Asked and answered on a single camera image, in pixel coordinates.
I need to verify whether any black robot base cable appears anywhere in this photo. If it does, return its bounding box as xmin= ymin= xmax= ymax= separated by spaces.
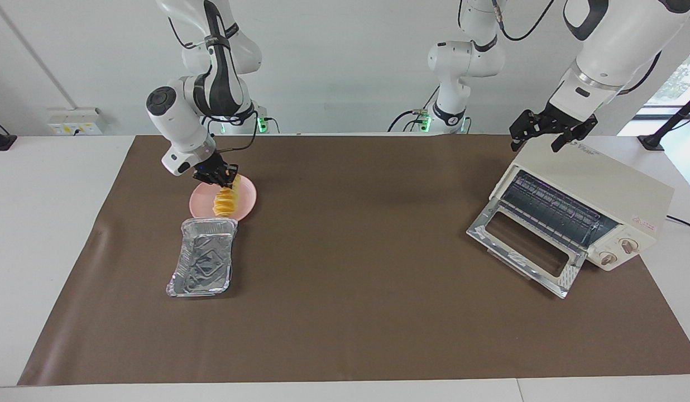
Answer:
xmin=387 ymin=109 xmax=432 ymax=133

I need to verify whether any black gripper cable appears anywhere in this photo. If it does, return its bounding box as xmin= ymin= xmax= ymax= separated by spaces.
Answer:
xmin=490 ymin=0 xmax=664 ymax=95
xmin=205 ymin=113 xmax=260 ymax=155

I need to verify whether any white wall socket box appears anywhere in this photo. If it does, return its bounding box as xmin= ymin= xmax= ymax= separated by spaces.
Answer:
xmin=46 ymin=107 xmax=107 ymax=136

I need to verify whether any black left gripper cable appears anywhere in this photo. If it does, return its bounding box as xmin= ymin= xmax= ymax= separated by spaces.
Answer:
xmin=490 ymin=0 xmax=664 ymax=95

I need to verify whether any sliced yellow bread loaf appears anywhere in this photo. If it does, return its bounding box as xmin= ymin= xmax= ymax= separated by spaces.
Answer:
xmin=212 ymin=174 xmax=242 ymax=219

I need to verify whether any glass window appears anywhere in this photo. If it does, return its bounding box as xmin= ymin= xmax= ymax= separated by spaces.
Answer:
xmin=646 ymin=42 xmax=690 ymax=108

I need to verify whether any aluminium foil tray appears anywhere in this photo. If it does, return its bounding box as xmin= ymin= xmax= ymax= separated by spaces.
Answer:
xmin=166 ymin=217 xmax=238 ymax=298

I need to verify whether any cream white toaster oven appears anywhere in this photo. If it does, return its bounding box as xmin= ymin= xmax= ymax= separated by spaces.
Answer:
xmin=489 ymin=136 xmax=675 ymax=272

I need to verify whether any metal oven wire rack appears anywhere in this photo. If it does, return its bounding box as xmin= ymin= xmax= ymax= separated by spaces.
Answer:
xmin=499 ymin=170 xmax=619 ymax=249

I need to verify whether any glass oven door metal frame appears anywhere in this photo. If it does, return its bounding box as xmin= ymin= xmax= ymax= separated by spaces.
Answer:
xmin=466 ymin=198 xmax=587 ymax=299

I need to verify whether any black desk mount base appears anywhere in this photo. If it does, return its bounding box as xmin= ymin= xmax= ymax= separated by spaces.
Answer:
xmin=0 ymin=116 xmax=17 ymax=151

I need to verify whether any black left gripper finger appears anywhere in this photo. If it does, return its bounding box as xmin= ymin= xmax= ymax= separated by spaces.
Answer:
xmin=509 ymin=110 xmax=542 ymax=152
xmin=551 ymin=114 xmax=598 ymax=154

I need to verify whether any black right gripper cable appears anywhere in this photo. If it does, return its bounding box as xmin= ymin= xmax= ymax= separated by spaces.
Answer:
xmin=205 ymin=113 xmax=260 ymax=155

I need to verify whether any black clamp stand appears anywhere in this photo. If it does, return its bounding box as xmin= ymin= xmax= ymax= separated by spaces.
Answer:
xmin=638 ymin=89 xmax=690 ymax=150

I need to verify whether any pink round plate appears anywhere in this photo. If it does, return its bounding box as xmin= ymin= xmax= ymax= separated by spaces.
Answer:
xmin=189 ymin=176 xmax=257 ymax=222

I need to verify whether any brown paper table mat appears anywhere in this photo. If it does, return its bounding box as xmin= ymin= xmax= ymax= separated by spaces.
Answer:
xmin=17 ymin=134 xmax=690 ymax=386

